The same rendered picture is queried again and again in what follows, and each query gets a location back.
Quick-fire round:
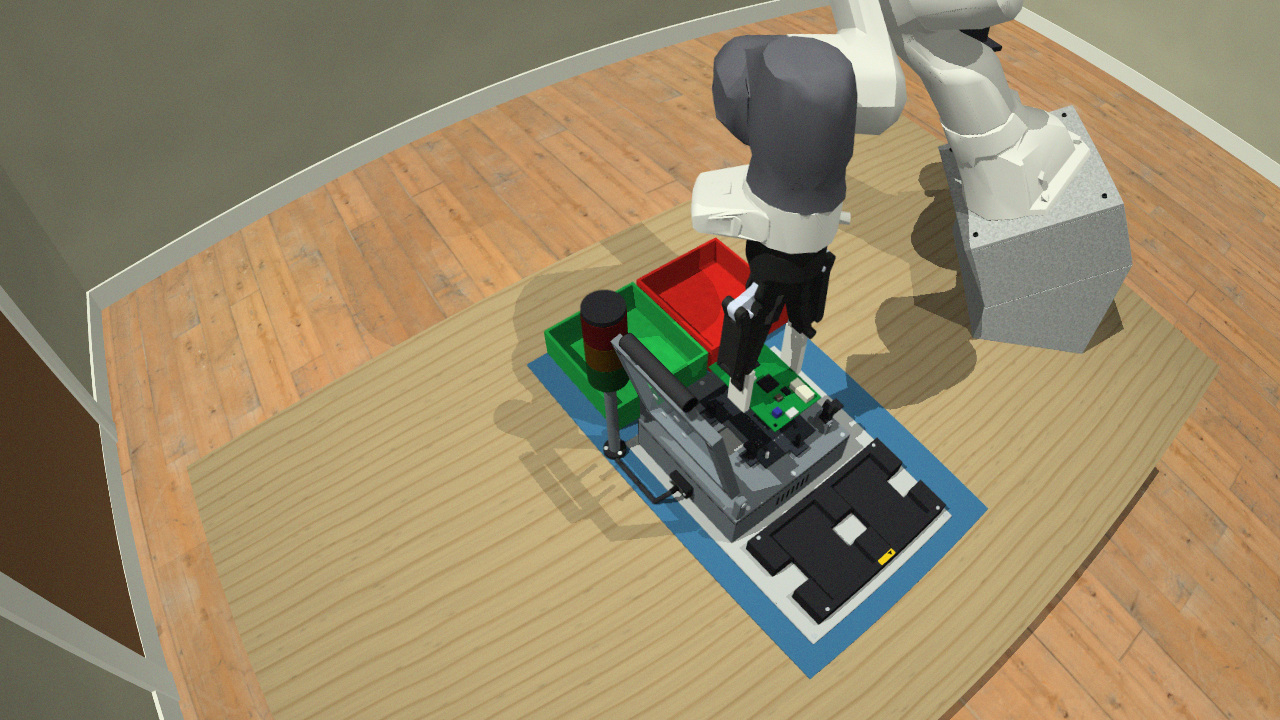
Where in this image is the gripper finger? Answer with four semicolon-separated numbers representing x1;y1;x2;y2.
780;249;836;374
717;282;792;413

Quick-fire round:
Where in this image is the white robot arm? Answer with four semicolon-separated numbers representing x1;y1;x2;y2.
691;0;1091;254

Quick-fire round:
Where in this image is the red bin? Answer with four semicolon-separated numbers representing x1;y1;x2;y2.
636;238;750;372

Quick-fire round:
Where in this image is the green circuit board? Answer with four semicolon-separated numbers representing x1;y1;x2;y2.
709;345;820;432

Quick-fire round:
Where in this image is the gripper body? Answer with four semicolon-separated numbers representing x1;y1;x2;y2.
745;240;828;310

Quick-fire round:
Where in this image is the green bin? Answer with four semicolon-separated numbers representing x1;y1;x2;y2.
544;282;708;429

